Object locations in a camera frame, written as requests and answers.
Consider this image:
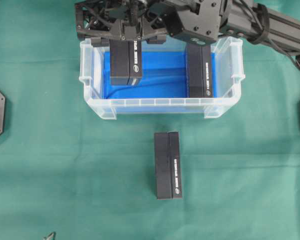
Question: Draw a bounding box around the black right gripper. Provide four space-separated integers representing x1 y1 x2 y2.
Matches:
74 0 226 47

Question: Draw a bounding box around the black camera box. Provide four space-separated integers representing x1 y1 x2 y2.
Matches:
154 132 182 200
186 43 213 98
110 40 143 86

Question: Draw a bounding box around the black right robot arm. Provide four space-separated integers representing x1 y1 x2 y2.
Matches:
74 0 300 56

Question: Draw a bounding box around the clear plastic storage case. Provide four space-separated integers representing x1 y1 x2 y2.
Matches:
79 37 245 120

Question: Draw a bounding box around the blue liner sheet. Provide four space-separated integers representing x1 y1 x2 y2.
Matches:
103 50 217 100

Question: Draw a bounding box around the green table cloth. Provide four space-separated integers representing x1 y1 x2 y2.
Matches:
0 0 300 240

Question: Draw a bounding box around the black camera cable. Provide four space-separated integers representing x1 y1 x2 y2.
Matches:
247 2 300 88

